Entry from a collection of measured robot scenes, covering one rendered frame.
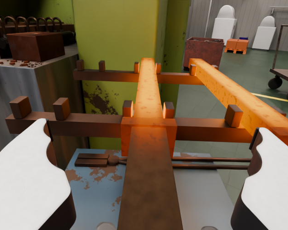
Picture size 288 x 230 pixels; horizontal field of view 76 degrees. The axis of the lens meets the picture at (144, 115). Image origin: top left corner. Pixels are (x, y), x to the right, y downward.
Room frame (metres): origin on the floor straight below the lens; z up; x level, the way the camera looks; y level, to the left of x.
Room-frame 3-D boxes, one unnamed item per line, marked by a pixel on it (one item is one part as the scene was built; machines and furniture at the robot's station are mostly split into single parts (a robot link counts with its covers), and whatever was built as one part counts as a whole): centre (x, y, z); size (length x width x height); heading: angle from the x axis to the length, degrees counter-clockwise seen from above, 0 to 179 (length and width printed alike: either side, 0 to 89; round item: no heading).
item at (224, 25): (9.31, -3.48, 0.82); 0.83 x 0.71 x 1.65; 59
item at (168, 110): (0.29, 0.00, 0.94); 0.23 x 0.06 x 0.02; 0
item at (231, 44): (7.72, -3.51, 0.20); 1.17 x 0.84 x 0.41; 148
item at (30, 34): (0.56, 0.31, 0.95); 0.12 x 0.09 x 0.07; 171
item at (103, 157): (0.39, -0.12, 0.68); 0.60 x 0.04 x 0.01; 92
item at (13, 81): (0.74, 0.41, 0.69); 0.56 x 0.38 x 0.45; 171
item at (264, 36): (8.53, -4.93, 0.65); 0.66 x 0.59 x 1.29; 59
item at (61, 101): (0.29, 0.12, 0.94); 0.23 x 0.06 x 0.02; 0
